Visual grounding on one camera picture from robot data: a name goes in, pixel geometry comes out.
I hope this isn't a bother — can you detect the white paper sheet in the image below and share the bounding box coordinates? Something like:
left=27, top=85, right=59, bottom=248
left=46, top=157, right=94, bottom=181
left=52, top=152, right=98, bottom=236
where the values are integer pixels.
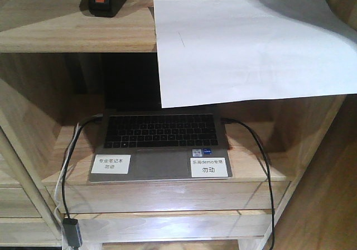
left=154, top=0, right=356, bottom=108

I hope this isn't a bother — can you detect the grey laptop with black keyboard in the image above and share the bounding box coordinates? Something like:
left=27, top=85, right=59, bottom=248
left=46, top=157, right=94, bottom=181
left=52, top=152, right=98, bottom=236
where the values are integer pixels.
left=88, top=51, right=233, bottom=183

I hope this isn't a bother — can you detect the white label right palmrest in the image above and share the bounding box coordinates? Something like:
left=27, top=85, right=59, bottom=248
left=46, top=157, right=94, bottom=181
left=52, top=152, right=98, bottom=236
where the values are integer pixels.
left=190, top=157, right=229, bottom=178

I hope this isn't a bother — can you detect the white label palmrest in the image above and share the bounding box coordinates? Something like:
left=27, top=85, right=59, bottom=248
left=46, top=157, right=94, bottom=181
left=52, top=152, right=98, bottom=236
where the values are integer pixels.
left=91, top=155, right=131, bottom=174
left=190, top=157, right=229, bottom=178

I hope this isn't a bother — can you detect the white label left palmrest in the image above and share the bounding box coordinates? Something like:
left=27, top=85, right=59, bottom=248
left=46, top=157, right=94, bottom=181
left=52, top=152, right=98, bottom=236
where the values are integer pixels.
left=91, top=155, right=131, bottom=174

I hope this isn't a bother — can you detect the wooden shelf unit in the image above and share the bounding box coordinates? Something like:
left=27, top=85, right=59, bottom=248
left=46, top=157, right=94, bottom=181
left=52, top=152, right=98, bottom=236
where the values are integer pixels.
left=1, top=0, right=356, bottom=249

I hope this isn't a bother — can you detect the grey usb adapter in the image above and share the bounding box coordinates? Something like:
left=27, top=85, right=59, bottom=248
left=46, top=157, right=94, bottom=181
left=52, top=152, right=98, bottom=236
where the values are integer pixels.
left=62, top=218, right=83, bottom=249

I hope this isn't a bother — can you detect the black cable right of laptop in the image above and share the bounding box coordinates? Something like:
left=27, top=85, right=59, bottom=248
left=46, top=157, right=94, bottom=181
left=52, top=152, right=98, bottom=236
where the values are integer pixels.
left=221, top=117, right=276, bottom=250

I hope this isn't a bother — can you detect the black cable of laptop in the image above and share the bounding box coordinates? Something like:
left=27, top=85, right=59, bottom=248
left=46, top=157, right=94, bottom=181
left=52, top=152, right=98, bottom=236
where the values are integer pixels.
left=61, top=116, right=103, bottom=219
left=221, top=117, right=276, bottom=250

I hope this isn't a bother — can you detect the black cable left of laptop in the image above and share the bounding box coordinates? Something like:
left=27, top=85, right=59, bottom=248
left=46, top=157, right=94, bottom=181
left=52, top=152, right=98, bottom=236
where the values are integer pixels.
left=61, top=116, right=103, bottom=219

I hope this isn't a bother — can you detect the white cable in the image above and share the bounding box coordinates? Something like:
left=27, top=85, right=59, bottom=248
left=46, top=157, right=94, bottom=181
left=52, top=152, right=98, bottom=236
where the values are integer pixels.
left=54, top=122, right=80, bottom=225

